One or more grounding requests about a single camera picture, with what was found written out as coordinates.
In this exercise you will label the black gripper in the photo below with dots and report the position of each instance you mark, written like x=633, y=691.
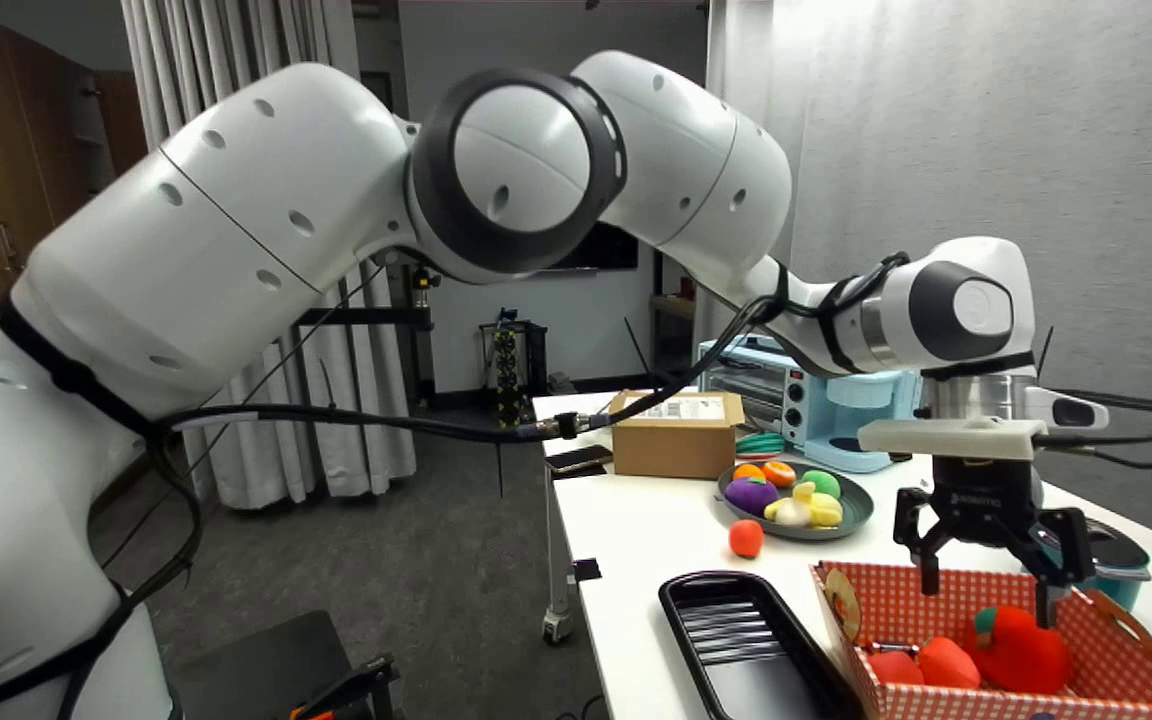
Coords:
x=990, y=501

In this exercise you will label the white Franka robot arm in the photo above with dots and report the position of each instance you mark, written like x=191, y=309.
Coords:
x=228, y=253

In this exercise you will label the brown cardboard box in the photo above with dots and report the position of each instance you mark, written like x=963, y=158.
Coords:
x=675, y=444

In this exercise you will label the red plush toy pepper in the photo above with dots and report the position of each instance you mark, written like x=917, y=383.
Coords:
x=1019, y=662

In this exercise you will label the teal toy pot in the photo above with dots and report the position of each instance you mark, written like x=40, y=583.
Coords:
x=1120, y=564

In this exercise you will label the small orange-red toy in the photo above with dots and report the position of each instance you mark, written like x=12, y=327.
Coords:
x=895, y=664
x=946, y=664

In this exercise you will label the dark round plate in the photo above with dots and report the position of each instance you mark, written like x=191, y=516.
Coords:
x=856, y=513

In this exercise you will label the brown toy slice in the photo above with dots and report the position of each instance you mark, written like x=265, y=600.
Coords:
x=845, y=611

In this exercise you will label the yellow toy banana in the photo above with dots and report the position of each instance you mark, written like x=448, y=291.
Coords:
x=816, y=508

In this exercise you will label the green toy vegetable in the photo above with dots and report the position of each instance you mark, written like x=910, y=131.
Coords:
x=822, y=483

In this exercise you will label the light blue toy toaster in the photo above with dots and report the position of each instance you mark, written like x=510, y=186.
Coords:
x=856, y=415

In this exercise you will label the orange toy fruit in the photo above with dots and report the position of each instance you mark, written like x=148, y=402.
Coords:
x=780, y=473

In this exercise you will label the red toy tomato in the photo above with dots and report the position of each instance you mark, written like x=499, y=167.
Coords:
x=745, y=537

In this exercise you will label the purple toy eggplant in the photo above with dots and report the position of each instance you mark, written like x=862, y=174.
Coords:
x=748, y=497

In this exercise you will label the orange toy slice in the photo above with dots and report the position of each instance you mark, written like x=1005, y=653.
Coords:
x=748, y=468

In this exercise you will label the black ribbed grill tray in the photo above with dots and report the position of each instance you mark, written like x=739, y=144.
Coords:
x=739, y=643

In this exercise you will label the dark shelf unit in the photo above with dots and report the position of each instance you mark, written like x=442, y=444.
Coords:
x=678, y=322

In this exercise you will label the black table clamp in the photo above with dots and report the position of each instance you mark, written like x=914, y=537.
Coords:
x=580, y=460
x=587, y=568

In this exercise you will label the grey backdrop curtain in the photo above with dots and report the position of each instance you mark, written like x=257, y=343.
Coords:
x=1002, y=120

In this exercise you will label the white table leg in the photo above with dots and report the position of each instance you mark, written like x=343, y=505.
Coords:
x=558, y=563

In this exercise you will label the white pleated curtain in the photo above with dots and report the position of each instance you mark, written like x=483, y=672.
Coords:
x=339, y=426

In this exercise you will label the black mounting bar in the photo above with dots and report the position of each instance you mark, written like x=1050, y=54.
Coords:
x=363, y=318

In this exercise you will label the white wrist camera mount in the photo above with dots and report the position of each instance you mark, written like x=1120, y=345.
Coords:
x=950, y=439

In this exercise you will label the dark wall monitor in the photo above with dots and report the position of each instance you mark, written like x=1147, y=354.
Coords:
x=603, y=249

